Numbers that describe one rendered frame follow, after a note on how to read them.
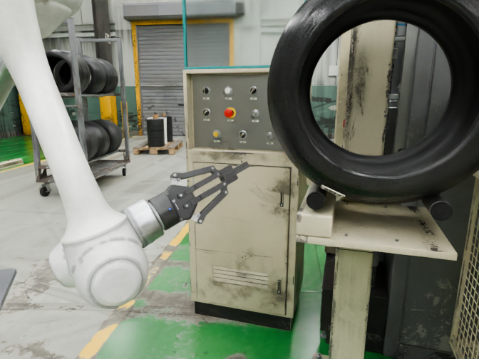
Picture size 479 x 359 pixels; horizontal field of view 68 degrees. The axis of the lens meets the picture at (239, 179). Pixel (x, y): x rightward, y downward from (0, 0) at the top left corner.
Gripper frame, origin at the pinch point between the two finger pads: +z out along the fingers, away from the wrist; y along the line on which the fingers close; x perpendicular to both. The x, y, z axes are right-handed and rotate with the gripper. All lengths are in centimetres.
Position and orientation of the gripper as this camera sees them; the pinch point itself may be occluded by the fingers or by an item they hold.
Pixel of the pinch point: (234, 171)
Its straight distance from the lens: 81.9
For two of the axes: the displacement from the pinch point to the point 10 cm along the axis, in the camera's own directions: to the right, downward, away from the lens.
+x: 3.5, -1.2, -9.3
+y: 4.8, 8.7, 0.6
